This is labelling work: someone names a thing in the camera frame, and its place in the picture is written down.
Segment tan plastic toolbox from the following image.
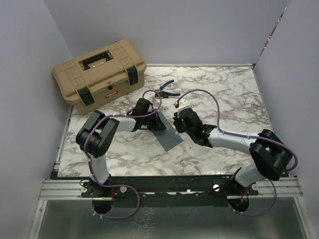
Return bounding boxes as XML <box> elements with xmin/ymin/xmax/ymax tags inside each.
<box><xmin>52</xmin><ymin>39</ymin><xmax>147</xmax><ymax>115</ymax></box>

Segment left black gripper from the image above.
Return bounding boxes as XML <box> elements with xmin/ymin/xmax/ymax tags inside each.
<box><xmin>142</xmin><ymin>109</ymin><xmax>166</xmax><ymax>131</ymax></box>

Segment aluminium frame rail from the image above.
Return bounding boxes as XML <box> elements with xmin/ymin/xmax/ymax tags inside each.
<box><xmin>39</xmin><ymin>177</ymin><xmax>303</xmax><ymax>200</ymax></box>

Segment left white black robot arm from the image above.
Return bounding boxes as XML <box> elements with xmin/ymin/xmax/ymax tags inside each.
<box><xmin>76</xmin><ymin>98</ymin><xmax>166</xmax><ymax>197</ymax></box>

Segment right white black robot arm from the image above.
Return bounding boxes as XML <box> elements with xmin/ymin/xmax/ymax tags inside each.
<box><xmin>173</xmin><ymin>108</ymin><xmax>293</xmax><ymax>195</ymax></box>

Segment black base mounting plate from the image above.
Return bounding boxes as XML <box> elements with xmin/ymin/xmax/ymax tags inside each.
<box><xmin>81</xmin><ymin>175</ymin><xmax>258</xmax><ymax>208</ymax></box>

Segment grey paper envelope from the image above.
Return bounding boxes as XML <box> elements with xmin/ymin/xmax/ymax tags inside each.
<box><xmin>153</xmin><ymin>112</ymin><xmax>183</xmax><ymax>152</ymax></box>

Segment blue handled pliers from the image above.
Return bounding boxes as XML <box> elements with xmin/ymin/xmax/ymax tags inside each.
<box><xmin>159</xmin><ymin>80</ymin><xmax>174</xmax><ymax>91</ymax></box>

